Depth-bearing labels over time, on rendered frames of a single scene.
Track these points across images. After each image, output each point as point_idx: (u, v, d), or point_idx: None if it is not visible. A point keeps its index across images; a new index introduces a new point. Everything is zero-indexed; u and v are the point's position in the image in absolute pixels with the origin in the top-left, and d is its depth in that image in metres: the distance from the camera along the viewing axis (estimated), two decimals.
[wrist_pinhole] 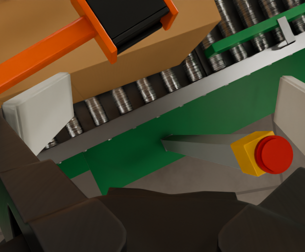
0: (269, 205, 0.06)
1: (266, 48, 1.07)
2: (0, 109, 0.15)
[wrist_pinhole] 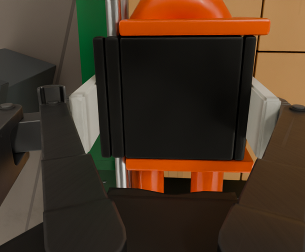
0: (246, 201, 0.06)
1: None
2: (60, 101, 0.16)
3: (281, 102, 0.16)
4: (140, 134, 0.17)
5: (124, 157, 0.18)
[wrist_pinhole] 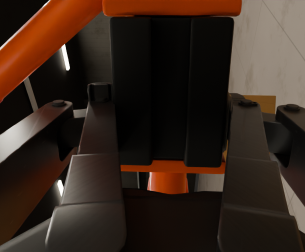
0: (229, 200, 0.06)
1: None
2: None
3: (238, 98, 0.16)
4: None
5: None
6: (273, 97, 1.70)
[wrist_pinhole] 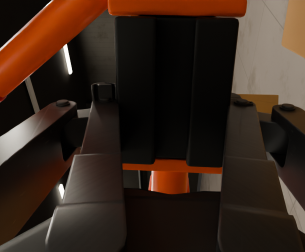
0: (228, 200, 0.06)
1: None
2: None
3: (234, 97, 0.16)
4: None
5: None
6: (275, 96, 1.68)
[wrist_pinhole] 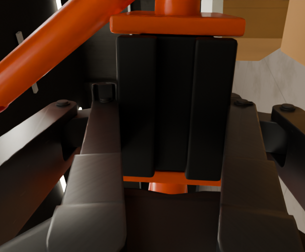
0: (228, 200, 0.06)
1: None
2: None
3: (234, 97, 0.16)
4: None
5: None
6: None
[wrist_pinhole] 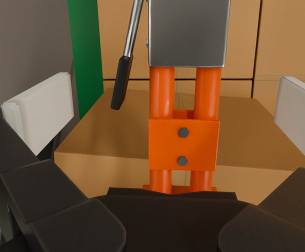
0: (269, 205, 0.06)
1: None
2: (0, 109, 0.15)
3: None
4: None
5: None
6: None
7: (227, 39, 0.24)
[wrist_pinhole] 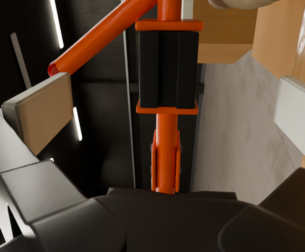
0: (269, 205, 0.06)
1: None
2: (0, 109, 0.15)
3: None
4: None
5: None
6: None
7: None
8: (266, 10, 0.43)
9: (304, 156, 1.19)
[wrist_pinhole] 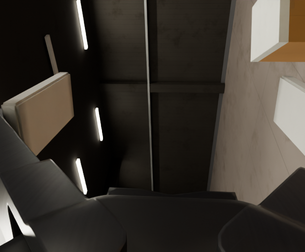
0: (269, 205, 0.06)
1: None
2: (0, 109, 0.15)
3: None
4: None
5: None
6: None
7: None
8: None
9: None
